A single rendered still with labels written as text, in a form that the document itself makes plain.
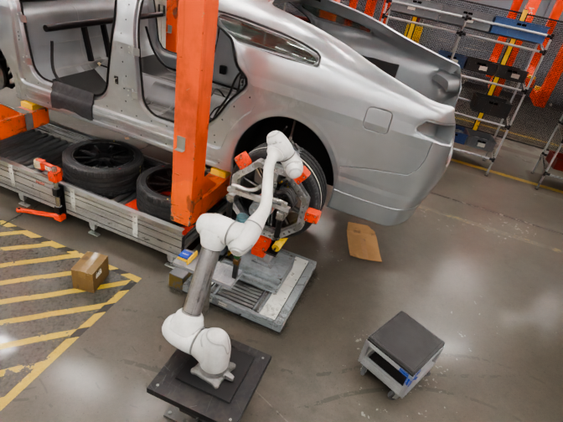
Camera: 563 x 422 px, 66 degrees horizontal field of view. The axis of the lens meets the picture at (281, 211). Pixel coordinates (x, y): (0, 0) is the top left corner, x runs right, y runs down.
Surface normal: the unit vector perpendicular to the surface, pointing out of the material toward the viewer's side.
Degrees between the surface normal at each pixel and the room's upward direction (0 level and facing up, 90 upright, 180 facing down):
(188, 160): 90
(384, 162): 90
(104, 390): 0
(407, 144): 90
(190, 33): 90
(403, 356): 0
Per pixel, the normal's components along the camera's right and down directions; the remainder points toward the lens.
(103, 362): 0.17, -0.83
